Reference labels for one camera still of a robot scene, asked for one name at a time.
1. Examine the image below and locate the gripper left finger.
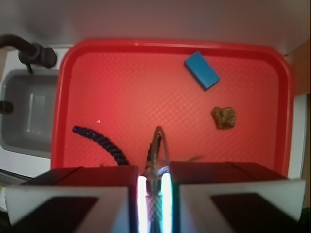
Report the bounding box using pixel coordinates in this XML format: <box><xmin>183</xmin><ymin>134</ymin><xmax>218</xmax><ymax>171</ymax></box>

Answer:
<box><xmin>5</xmin><ymin>166</ymin><xmax>139</xmax><ymax>233</ymax></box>

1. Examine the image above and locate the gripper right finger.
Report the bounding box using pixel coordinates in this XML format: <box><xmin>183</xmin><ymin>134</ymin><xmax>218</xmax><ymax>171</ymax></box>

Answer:
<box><xmin>169</xmin><ymin>161</ymin><xmax>306</xmax><ymax>233</ymax></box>

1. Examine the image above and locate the silver key bunch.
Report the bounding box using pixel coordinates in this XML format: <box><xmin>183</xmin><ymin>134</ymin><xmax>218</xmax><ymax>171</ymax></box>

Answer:
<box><xmin>145</xmin><ymin>126</ymin><xmax>204</xmax><ymax>195</ymax></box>

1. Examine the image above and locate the small brown rock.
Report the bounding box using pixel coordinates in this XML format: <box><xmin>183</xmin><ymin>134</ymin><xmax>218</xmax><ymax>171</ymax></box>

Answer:
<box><xmin>212</xmin><ymin>107</ymin><xmax>236</xmax><ymax>130</ymax></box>

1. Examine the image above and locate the grey plastic sink basin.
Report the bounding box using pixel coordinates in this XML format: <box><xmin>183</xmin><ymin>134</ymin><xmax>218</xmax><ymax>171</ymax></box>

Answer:
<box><xmin>0</xmin><ymin>70</ymin><xmax>59</xmax><ymax>159</ymax></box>

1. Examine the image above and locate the red plastic tray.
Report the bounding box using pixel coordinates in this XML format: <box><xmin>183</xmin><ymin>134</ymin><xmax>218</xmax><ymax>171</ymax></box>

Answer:
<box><xmin>51</xmin><ymin>40</ymin><xmax>293</xmax><ymax>176</ymax></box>

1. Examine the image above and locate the blue rectangular block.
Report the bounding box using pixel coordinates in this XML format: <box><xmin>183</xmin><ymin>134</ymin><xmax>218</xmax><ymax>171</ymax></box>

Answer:
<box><xmin>184</xmin><ymin>51</ymin><xmax>220</xmax><ymax>90</ymax></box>

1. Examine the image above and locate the grey plastic faucet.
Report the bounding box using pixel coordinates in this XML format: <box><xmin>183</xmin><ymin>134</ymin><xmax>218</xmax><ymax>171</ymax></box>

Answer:
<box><xmin>0</xmin><ymin>34</ymin><xmax>57</xmax><ymax>74</ymax></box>

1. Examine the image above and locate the light wooden board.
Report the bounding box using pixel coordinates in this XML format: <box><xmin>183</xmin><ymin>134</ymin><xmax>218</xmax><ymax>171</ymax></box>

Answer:
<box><xmin>285</xmin><ymin>40</ymin><xmax>311</xmax><ymax>96</ymax></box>

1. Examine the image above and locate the dark blue twisted rope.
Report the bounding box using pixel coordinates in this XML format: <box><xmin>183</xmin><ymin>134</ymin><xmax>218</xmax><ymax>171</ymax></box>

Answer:
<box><xmin>72</xmin><ymin>125</ymin><xmax>130</xmax><ymax>167</ymax></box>

